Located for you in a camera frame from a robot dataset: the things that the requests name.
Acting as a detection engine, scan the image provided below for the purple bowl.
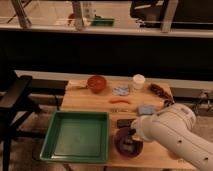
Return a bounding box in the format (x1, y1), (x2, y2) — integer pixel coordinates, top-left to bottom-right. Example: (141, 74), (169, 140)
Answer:
(114, 127), (143, 157)

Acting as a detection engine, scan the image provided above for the red bowl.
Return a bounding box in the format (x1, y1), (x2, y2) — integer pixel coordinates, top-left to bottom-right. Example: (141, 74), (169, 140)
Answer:
(87, 75), (107, 93)

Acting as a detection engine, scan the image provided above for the black rectangular sponge block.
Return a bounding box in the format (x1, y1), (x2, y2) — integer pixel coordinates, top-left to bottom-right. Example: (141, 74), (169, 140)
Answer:
(117, 119), (133, 128)

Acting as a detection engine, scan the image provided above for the blue folded cloth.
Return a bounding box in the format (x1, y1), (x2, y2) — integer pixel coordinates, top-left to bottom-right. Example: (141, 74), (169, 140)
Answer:
(138, 105), (156, 115)

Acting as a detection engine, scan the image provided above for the small metal utensil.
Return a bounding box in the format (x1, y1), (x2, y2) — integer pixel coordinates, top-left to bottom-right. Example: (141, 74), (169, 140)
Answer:
(110, 109), (129, 113)

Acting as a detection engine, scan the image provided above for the orange carrot toy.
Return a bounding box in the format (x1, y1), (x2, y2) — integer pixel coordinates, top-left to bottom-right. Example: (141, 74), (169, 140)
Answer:
(109, 98), (131, 104)

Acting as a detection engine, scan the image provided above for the light blue crumpled cloth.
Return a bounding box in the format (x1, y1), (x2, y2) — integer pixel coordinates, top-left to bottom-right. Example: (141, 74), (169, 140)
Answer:
(113, 85), (130, 96)

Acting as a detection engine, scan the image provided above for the small brown jar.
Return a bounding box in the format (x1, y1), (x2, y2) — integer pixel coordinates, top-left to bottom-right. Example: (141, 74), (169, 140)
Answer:
(164, 99), (175, 107)

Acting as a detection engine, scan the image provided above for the brown pinecone-like object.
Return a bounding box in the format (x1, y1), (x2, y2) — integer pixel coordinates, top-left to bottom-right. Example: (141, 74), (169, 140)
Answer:
(149, 83), (172, 99)

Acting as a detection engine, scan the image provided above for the green plastic tray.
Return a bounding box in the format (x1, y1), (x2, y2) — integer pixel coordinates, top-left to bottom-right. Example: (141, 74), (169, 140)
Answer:
(40, 111), (109, 164)

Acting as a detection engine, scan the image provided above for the white cup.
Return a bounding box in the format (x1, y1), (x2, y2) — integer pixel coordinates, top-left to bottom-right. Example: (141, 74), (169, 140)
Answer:
(133, 74), (145, 90)

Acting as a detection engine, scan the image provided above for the black chair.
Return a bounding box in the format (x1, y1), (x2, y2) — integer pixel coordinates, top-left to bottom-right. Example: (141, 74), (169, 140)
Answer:
(0, 75), (70, 171)

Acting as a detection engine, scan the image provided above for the yellow-handled spoon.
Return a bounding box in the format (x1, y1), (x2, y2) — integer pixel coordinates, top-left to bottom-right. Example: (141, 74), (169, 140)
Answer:
(70, 86), (88, 89)

